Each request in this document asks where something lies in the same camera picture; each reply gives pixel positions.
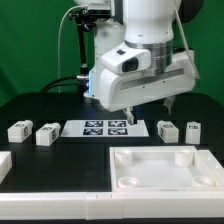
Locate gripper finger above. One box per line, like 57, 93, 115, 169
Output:
164, 96, 176, 114
124, 107, 135, 125

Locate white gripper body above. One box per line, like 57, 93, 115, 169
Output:
98, 61, 197, 113

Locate white square tabletop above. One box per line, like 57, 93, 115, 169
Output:
109, 146, 224, 192

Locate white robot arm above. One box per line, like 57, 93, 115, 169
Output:
74, 0, 199, 124

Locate white marker sheet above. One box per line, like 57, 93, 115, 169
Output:
61, 120, 149, 138

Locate white U-shaped obstacle fence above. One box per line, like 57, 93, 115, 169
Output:
0, 149, 224, 221

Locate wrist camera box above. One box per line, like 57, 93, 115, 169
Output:
101, 48, 151, 75

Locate black cables at base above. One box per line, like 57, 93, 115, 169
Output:
39, 75, 88, 94

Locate black camera stand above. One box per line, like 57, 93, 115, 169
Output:
69, 9, 96, 94

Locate mounted camera on stand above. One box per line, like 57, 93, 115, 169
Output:
87, 3, 111, 15

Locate white cable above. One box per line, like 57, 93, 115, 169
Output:
57, 4, 84, 94

